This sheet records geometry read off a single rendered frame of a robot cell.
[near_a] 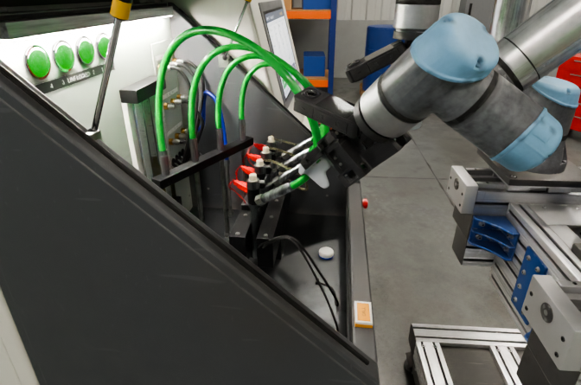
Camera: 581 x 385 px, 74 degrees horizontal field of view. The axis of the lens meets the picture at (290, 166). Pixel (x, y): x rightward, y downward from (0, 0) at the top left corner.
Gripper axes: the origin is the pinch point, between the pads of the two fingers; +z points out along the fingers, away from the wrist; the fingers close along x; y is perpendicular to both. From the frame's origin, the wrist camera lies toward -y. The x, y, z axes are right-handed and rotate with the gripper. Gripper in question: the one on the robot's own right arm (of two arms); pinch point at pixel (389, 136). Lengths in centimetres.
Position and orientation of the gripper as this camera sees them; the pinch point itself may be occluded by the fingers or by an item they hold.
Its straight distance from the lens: 79.6
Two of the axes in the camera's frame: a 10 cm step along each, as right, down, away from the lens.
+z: 0.0, 9.1, 4.2
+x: 1.2, -4.1, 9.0
